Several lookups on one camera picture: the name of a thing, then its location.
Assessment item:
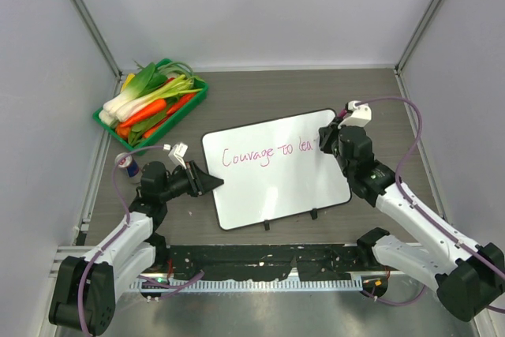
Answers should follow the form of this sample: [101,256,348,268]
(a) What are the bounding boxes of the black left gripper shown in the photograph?
[159,160,223,202]

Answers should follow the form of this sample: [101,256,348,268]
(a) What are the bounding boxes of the white whiteboard with black frame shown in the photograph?
[201,109,352,230]

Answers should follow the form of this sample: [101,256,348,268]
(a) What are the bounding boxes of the white marker with pink cap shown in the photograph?
[334,108,348,125]

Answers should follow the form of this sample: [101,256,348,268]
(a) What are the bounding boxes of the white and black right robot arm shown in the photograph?
[319,118,504,321]

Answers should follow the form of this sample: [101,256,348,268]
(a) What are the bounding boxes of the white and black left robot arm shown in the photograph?
[48,161,224,336]

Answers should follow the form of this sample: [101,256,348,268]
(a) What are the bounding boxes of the green plastic tray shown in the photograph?
[92,58,208,152]

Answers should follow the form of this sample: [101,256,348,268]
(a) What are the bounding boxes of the red and blue drink can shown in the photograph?
[114,152,141,185]

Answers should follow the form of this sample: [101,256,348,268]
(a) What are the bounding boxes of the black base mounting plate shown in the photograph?
[170,244,384,282]

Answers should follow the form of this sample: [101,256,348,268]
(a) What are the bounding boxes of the green spinach leaves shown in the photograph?
[127,110,166,147]

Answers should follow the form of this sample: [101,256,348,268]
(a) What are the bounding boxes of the red chili pepper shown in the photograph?
[143,92,196,139]

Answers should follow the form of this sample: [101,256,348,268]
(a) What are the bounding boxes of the orange carrot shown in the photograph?
[118,99,167,128]

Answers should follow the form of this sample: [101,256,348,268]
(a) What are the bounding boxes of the white and green leek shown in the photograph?
[101,74,200,122]

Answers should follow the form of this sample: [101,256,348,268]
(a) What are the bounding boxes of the green bok choy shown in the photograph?
[120,62,167,99]

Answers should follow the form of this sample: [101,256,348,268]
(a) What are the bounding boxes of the yellow pepper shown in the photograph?
[120,73,135,92]

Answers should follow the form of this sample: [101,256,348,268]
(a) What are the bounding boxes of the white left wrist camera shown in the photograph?
[163,142,188,170]

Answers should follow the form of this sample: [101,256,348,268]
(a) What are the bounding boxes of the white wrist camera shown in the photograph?
[163,142,188,170]
[339,100,372,129]

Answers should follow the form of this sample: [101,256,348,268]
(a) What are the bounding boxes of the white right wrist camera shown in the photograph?
[339,100,372,129]

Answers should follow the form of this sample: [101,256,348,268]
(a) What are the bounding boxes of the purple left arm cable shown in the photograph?
[77,145,206,337]

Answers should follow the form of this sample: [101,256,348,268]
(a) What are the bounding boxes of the white slotted cable duct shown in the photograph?
[132,278,363,293]

